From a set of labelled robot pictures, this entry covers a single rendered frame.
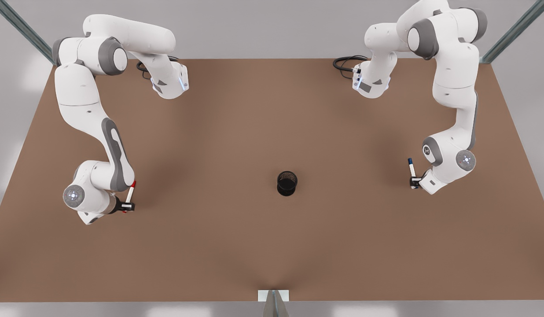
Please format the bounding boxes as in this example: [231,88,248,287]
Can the red-capped white marker pen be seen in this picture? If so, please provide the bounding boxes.
[122,181,136,214]

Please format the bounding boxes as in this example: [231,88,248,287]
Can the black mesh pen holder cup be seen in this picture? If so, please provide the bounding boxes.
[277,171,298,196]

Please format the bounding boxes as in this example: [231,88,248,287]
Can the black cable loop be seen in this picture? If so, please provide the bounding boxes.
[136,56,180,80]
[333,55,370,80]

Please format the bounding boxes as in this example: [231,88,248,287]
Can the silver frame post with foot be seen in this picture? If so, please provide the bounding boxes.
[258,290,290,317]

